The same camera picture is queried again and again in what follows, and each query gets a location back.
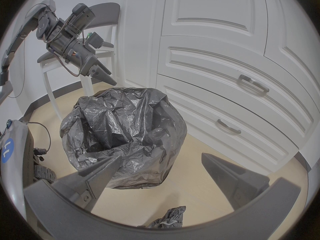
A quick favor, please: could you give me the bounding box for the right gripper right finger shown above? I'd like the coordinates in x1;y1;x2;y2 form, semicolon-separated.
201;153;271;211

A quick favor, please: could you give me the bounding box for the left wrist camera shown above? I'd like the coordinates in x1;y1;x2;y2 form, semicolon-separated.
84;31;104;55

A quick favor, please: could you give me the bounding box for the black cable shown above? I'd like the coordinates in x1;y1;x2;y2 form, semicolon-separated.
7;38;27;99
19;120;52;162

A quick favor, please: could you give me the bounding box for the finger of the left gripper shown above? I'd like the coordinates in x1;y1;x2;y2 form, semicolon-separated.
96;59;112;76
91;67;118;86

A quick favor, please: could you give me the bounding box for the white wardrobe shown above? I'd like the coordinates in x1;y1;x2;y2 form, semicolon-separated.
110;0;320;174

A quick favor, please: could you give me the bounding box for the black plastic bag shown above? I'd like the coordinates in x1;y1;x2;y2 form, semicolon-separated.
59;87;188;189

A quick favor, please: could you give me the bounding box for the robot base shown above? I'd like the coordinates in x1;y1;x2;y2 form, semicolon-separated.
0;119;58;224

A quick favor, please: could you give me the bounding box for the white chair dark grey seat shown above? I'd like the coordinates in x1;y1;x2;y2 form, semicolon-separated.
37;3;121;121

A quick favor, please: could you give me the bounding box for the black plastic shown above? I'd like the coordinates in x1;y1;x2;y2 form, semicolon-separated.
137;205;187;228

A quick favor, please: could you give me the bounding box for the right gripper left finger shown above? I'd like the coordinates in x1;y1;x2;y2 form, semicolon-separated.
51;155;123;207

